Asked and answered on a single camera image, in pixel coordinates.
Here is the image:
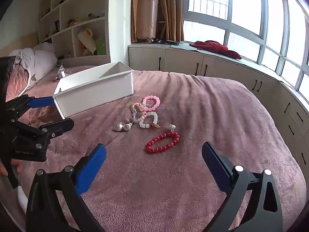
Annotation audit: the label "multicolour bead bracelet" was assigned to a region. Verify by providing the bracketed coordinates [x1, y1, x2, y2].
[131, 103, 148, 124]

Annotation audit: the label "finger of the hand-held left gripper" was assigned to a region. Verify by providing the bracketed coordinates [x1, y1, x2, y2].
[6, 94, 55, 121]
[17, 118, 74, 146]

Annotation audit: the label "grey-green sill mat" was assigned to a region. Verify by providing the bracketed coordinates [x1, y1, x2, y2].
[169, 41, 202, 52]

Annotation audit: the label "leaf print pillow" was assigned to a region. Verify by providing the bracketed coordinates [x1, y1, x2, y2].
[6, 63, 33, 102]

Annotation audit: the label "black rod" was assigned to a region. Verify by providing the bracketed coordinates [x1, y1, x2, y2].
[154, 38, 180, 46]

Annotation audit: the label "white bead bracelet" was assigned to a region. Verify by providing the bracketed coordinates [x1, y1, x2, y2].
[139, 112, 160, 129]

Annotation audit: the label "pink suitcase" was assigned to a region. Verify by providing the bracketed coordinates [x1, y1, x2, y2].
[136, 0, 160, 43]

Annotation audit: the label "white charger with cable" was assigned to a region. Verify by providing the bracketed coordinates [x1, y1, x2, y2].
[55, 63, 67, 80]

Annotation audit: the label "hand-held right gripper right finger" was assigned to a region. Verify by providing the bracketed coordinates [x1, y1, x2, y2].
[201, 141, 284, 232]

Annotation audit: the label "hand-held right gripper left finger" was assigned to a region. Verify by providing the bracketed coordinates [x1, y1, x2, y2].
[25, 144, 107, 232]

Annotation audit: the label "white plastic storage box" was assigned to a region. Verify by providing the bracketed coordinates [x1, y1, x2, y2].
[53, 61, 135, 119]

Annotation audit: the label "cream bag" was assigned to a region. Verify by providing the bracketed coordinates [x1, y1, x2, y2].
[77, 28, 97, 54]

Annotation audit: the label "white framed bay window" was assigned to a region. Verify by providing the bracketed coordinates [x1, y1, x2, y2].
[182, 0, 309, 102]

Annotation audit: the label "white quilt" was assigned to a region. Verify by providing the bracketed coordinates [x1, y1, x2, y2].
[8, 42, 58, 87]

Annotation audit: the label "person's left hand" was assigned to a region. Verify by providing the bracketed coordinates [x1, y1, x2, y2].
[0, 159, 23, 176]

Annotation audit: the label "pink fleece blanket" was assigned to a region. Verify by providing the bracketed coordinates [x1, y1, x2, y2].
[0, 64, 301, 232]

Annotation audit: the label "white bookshelf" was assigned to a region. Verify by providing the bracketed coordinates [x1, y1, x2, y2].
[37, 0, 132, 67]

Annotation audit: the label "yellow plush toys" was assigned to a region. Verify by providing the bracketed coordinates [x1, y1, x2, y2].
[68, 17, 84, 27]

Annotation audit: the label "pink bead bracelet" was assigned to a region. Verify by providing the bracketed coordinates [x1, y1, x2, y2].
[142, 95, 161, 112]

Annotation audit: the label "red bead bracelet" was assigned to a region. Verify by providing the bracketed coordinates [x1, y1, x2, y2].
[145, 132, 180, 153]

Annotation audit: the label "brown curtain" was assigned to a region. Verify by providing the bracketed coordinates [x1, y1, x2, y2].
[132, 0, 185, 43]

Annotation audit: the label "green toy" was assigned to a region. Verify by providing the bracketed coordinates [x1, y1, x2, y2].
[96, 38, 107, 55]

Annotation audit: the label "red cloth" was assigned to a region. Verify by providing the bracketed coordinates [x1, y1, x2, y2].
[189, 40, 242, 60]

